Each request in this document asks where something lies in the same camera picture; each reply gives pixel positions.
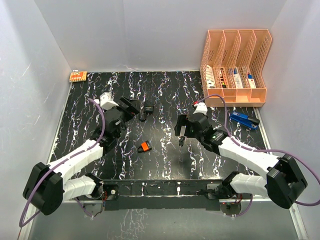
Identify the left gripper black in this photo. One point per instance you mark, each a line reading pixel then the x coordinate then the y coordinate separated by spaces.
pixel 132 109

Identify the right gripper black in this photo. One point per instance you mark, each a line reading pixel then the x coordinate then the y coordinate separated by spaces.
pixel 182 122

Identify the black key bunch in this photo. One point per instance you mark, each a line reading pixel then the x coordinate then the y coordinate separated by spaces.
pixel 181 141

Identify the orange black padlock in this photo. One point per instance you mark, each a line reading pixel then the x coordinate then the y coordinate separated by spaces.
pixel 144 147

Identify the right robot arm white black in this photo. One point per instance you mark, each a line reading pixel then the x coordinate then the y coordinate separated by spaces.
pixel 278 178

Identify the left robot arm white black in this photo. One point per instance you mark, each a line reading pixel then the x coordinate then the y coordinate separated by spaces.
pixel 49 185

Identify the blue stapler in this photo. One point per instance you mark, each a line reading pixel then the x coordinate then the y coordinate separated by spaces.
pixel 249 122

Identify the orange small card box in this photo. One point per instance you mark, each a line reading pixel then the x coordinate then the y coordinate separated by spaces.
pixel 78 76

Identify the dark marker in organizer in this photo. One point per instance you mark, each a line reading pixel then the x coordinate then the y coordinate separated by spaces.
pixel 222 78

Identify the white blue box in organizer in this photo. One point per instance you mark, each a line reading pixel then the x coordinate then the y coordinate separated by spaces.
pixel 236 79

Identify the pink plastic file organizer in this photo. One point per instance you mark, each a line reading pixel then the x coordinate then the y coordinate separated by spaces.
pixel 231 67

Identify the blue red box in organizer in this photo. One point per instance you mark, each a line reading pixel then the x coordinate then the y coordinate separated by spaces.
pixel 251 81

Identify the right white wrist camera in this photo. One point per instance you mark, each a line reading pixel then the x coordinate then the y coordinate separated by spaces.
pixel 200 107

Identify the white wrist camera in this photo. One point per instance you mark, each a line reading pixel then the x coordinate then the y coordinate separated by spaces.
pixel 106 101
pixel 200 107

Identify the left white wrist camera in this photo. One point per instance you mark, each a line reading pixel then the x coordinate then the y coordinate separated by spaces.
pixel 106 101

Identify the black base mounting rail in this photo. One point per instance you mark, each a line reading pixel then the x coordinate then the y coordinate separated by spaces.
pixel 162 194

